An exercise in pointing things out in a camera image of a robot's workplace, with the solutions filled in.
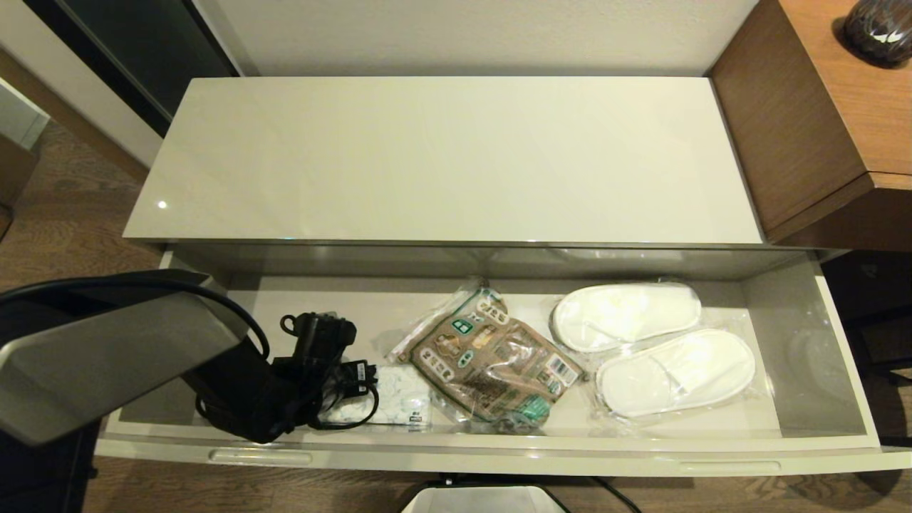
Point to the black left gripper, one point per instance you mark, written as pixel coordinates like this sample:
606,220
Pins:
335,385

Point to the white blue-patterned tissue packet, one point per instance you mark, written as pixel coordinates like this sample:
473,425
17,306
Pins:
399,399

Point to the brown printed snack packet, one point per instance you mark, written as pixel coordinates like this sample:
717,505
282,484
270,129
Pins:
491,363

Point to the wide cream cabinet drawer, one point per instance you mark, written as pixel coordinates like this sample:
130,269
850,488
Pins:
499,449

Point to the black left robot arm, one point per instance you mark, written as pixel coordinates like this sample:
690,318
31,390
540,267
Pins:
107,356

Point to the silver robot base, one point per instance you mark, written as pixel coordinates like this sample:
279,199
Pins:
484,502

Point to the glossy cream drawer cabinet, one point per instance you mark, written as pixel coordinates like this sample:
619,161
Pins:
442,157

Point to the bagged white slippers showing soles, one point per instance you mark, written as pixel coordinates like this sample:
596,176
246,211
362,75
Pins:
627,317

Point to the dark glass door panel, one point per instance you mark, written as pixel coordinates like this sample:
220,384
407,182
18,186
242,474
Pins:
142,50

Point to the brown wooden furniture piece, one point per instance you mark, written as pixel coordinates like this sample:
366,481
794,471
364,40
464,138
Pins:
14,167

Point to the white furniture corner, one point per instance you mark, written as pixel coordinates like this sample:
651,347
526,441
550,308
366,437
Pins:
18,114

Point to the brown wooden desk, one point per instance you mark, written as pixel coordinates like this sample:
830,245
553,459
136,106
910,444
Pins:
798,114

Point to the dark glass vase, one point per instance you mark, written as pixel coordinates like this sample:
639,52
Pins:
880,32

